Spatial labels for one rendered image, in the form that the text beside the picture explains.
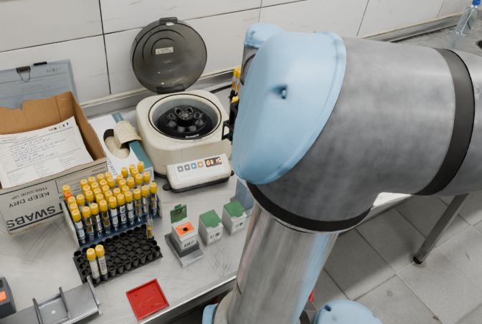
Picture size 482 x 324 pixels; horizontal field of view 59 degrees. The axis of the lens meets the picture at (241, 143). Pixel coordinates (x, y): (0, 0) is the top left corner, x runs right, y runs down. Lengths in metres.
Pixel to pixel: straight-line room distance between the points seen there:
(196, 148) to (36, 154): 0.40
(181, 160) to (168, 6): 0.45
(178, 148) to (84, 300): 0.41
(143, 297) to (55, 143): 0.48
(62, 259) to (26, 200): 0.15
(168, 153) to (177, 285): 0.32
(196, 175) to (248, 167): 0.82
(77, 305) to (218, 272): 0.30
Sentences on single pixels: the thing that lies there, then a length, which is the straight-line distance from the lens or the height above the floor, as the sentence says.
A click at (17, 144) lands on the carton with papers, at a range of 1.23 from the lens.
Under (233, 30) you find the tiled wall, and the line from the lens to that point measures 1.44.
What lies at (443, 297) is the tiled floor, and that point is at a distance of 2.28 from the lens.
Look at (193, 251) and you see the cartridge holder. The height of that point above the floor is 0.89.
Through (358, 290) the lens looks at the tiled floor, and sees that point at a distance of 2.12.
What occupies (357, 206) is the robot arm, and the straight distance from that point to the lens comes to 0.34.
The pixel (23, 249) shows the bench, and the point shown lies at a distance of 1.08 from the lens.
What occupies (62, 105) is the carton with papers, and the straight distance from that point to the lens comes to 1.24.
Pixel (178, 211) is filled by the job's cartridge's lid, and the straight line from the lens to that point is 0.95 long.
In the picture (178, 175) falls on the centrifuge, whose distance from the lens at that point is 1.11.
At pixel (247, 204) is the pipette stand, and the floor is 0.91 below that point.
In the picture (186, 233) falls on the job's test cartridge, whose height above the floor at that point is 0.95.
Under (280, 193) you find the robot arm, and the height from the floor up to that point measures 1.49.
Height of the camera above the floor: 1.73
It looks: 42 degrees down
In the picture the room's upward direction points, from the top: 8 degrees clockwise
